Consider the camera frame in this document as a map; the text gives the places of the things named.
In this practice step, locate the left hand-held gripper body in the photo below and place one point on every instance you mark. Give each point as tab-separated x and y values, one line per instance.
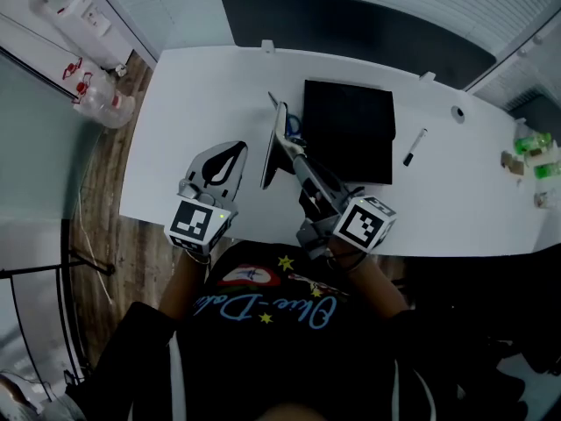
193	224

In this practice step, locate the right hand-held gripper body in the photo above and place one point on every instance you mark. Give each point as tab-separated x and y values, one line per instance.
361	226

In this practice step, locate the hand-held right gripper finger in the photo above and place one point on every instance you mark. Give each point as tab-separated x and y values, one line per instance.
272	156
287	132

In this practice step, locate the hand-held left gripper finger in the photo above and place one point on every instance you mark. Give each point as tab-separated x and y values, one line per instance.
199	162
240	173

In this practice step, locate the black box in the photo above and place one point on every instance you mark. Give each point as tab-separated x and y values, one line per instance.
350	125

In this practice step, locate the white marker pen black cap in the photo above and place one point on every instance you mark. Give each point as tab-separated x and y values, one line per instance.
415	146

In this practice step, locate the person's left forearm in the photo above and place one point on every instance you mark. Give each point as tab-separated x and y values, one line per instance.
184	283

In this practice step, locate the person's right forearm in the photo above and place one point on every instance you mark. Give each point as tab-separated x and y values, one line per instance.
377	287

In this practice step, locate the white desk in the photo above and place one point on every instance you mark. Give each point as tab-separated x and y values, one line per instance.
210	103

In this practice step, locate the black wrist band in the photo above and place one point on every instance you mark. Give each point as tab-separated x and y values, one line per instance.
348	262

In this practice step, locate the black partition panel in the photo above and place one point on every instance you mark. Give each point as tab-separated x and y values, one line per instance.
350	29

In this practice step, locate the black metal stand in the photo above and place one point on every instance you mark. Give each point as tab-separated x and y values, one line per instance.
66	266

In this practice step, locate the person's black printed t-shirt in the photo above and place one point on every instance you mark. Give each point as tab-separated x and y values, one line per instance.
271	358

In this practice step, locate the small brown packet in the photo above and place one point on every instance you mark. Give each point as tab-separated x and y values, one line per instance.
512	163

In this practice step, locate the white water dispenser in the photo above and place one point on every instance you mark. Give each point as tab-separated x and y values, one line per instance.
83	16

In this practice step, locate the clear crumpled wrapper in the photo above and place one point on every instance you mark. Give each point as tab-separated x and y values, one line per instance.
547	200

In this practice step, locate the green plastic bottle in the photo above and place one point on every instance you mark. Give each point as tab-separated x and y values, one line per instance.
548	170
532	143

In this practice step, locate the white panel bracket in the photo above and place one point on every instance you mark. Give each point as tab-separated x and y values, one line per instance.
267	45
428	76

